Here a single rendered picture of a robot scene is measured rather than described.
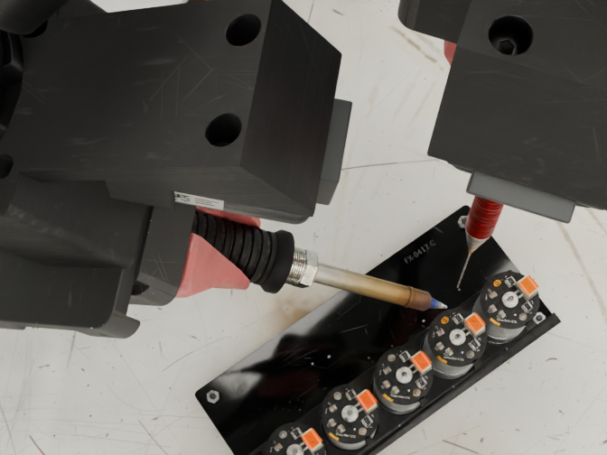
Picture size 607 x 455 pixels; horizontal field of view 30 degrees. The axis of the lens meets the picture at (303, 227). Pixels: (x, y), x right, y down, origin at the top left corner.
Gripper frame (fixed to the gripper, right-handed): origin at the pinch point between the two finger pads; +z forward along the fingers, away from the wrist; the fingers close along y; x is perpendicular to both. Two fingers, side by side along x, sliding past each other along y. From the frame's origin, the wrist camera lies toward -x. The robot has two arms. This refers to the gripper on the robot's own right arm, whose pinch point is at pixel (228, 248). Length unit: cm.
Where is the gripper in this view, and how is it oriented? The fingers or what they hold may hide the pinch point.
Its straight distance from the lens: 42.7
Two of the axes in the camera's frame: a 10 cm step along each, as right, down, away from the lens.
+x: -8.5, -0.1, 5.3
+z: 5.0, 3.0, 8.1
